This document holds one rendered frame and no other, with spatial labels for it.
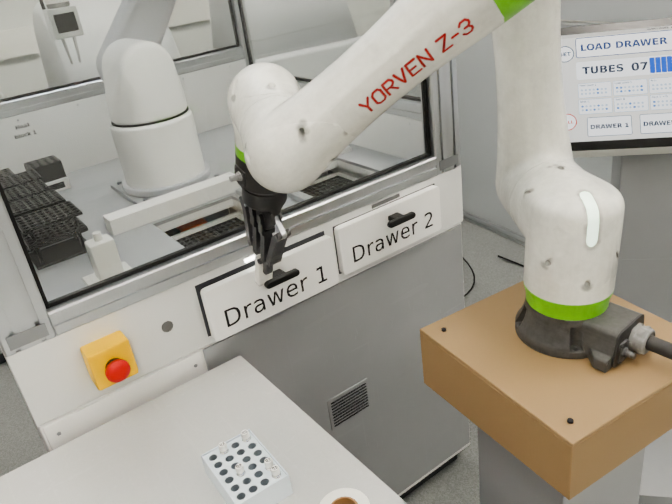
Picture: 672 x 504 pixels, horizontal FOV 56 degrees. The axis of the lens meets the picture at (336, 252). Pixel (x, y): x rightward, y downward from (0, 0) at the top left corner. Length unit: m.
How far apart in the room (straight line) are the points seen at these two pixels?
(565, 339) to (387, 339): 0.63
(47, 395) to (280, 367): 0.46
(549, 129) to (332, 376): 0.75
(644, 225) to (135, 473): 1.31
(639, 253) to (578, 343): 0.81
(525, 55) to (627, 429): 0.54
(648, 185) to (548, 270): 0.81
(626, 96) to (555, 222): 0.74
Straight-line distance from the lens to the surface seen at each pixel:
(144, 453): 1.12
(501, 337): 1.04
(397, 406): 1.67
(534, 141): 1.03
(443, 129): 1.46
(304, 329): 1.36
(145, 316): 1.17
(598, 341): 0.99
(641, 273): 1.83
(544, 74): 1.00
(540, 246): 0.93
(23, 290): 1.09
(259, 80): 0.90
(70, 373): 1.17
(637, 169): 1.70
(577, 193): 0.92
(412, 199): 1.41
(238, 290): 1.19
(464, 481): 1.99
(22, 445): 2.58
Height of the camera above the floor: 1.47
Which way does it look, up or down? 27 degrees down
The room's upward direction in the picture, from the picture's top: 8 degrees counter-clockwise
